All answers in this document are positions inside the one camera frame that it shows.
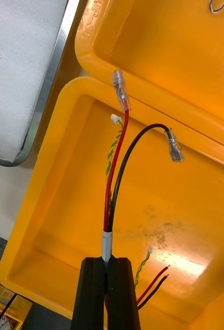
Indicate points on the steel tray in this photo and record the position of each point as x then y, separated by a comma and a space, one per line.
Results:
51, 77

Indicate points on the white sheet liner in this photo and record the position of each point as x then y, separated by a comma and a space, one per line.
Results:
16, 72

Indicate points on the scuffed yellow-orange plastic bin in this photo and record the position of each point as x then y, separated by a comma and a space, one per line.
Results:
65, 180

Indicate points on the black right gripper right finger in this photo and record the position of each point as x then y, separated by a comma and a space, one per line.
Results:
122, 296

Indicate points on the small yellow box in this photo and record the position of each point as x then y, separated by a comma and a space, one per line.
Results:
21, 306

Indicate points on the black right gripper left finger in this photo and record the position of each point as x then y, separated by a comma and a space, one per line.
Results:
91, 296

